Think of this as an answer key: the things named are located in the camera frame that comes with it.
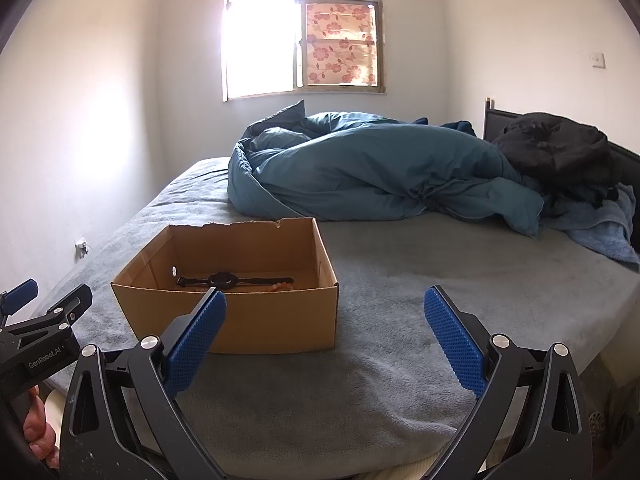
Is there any teal duvet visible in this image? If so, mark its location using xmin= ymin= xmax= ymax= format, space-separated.
xmin=227 ymin=110 xmax=546 ymax=239

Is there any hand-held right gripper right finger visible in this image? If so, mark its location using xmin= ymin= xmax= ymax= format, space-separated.
xmin=423 ymin=285 xmax=594 ymax=480

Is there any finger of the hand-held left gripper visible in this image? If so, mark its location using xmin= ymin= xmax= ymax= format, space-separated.
xmin=0 ymin=278 xmax=40 ymax=319
xmin=20 ymin=284 xmax=94 ymax=337

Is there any blue towel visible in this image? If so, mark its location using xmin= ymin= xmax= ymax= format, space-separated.
xmin=542 ymin=182 xmax=639 ymax=267

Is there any dark bed headboard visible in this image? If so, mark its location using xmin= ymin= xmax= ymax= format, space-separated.
xmin=482 ymin=98 xmax=640 ymax=257

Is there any black jacket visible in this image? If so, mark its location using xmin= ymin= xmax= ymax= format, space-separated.
xmin=492 ymin=112 xmax=627 ymax=202

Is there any floral window film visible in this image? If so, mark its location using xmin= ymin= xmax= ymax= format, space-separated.
xmin=304 ymin=3 xmax=377 ymax=86

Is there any brown cardboard box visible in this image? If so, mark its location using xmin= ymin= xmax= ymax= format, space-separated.
xmin=111 ymin=217 xmax=339 ymax=356

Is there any window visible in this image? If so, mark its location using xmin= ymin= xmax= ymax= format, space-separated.
xmin=222 ymin=0 xmax=387 ymax=104

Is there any black wristwatch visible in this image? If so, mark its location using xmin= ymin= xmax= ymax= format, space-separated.
xmin=175 ymin=271 xmax=295 ymax=292

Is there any person's left hand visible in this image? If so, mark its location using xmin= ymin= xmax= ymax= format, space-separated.
xmin=22 ymin=396 xmax=61 ymax=469

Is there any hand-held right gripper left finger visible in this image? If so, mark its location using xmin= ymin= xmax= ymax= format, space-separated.
xmin=59 ymin=287 xmax=228 ymax=480

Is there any dark blue pillow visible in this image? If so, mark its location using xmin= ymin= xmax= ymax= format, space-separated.
xmin=242 ymin=99 xmax=307 ymax=142

